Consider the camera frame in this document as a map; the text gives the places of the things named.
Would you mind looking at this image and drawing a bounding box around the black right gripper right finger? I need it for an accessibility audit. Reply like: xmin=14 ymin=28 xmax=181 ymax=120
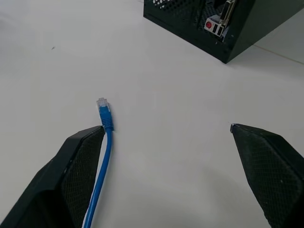
xmin=229 ymin=123 xmax=304 ymax=228

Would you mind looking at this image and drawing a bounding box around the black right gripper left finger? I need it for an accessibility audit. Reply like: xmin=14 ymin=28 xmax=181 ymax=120
xmin=0 ymin=125 xmax=105 ymax=228

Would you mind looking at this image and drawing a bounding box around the silver bracket with red button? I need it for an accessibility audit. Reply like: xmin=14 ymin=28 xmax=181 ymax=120
xmin=204 ymin=0 xmax=236 ymax=41

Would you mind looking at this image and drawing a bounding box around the black perforated computer case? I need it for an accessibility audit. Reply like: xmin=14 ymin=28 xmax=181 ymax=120
xmin=143 ymin=0 xmax=304 ymax=64

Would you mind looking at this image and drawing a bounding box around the blue ethernet cable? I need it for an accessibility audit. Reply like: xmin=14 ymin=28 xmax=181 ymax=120
xmin=82 ymin=96 xmax=115 ymax=228

